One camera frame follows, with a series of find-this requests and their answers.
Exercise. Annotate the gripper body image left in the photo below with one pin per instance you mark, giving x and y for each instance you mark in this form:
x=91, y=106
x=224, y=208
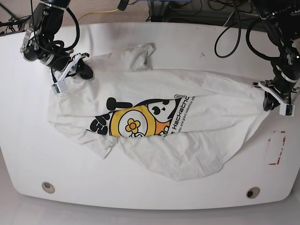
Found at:
x=56, y=62

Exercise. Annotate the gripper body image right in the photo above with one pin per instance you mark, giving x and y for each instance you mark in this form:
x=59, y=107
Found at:
x=285, y=83

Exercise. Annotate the white T-shirt with LeRobot print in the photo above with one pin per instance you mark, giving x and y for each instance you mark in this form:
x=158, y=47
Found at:
x=181, y=124

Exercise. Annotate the red tape rectangle marker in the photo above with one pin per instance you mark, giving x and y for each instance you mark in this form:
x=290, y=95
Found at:
x=275, y=146

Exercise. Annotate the right table cable grommet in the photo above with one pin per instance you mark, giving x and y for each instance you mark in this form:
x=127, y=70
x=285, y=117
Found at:
x=253, y=192

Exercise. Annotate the table cable grommet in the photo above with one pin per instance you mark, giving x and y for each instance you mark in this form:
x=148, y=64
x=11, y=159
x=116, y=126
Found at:
x=253, y=192
x=48, y=187

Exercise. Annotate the left table cable grommet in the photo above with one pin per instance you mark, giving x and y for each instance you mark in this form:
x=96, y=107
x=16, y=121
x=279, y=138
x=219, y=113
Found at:
x=48, y=187

